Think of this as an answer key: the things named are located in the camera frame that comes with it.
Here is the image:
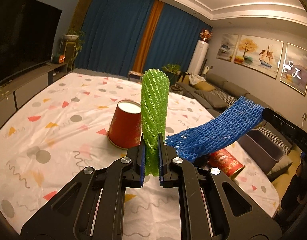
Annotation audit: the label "blue foam net sleeve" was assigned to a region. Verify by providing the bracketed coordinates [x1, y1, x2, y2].
[165, 96, 265, 162]

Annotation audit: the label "green foam net sleeve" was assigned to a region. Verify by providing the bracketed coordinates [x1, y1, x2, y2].
[140, 69, 170, 177]

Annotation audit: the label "dark grey trash bin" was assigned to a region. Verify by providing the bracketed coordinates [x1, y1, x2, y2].
[237, 129, 284, 174]

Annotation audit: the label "grey cushion near bin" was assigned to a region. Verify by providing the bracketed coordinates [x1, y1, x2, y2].
[267, 155, 292, 181]

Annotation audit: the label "red cylindrical can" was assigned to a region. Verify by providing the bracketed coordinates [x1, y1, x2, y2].
[208, 148, 245, 179]

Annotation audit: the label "right landscape painting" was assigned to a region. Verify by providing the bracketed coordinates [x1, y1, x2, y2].
[280, 43, 307, 96]

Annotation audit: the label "landscape painting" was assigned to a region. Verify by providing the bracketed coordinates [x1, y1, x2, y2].
[280, 43, 307, 96]
[216, 34, 239, 61]

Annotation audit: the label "grey sectional sofa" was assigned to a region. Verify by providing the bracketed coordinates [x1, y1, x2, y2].
[172, 74, 300, 196]

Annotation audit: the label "red paper cup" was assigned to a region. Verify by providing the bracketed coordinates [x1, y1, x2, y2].
[107, 100, 141, 149]

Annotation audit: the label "black white patterned cushion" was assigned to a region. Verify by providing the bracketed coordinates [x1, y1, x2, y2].
[210, 89, 237, 107]

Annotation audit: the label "patterned white tablecloth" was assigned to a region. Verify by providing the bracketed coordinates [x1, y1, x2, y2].
[0, 73, 280, 239]

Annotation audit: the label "sailboat tree painting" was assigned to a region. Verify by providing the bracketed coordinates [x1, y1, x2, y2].
[234, 35, 284, 79]

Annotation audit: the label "far yellow cushion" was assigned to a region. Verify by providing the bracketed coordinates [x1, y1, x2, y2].
[194, 81, 215, 92]

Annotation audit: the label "left landscape painting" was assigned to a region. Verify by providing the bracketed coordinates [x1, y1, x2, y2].
[216, 34, 239, 61]

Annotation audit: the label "white standing air conditioner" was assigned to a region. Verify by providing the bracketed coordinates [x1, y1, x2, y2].
[187, 40, 209, 74]

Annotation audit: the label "tv cabinet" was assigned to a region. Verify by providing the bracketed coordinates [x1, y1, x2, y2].
[0, 63, 68, 129]

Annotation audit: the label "potted green plant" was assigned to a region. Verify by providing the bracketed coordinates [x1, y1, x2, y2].
[162, 64, 181, 86]

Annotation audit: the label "red flower decoration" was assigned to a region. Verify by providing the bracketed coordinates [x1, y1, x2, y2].
[200, 29, 212, 43]

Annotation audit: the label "plant on tall stand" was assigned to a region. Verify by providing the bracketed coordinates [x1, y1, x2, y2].
[60, 29, 85, 72]

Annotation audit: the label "blue curtain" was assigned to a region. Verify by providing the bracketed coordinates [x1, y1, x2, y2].
[75, 0, 212, 76]

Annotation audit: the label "black television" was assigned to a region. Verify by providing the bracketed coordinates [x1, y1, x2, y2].
[0, 0, 62, 83]

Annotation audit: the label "orange curtain strip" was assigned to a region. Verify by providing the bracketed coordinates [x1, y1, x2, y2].
[132, 0, 164, 73]

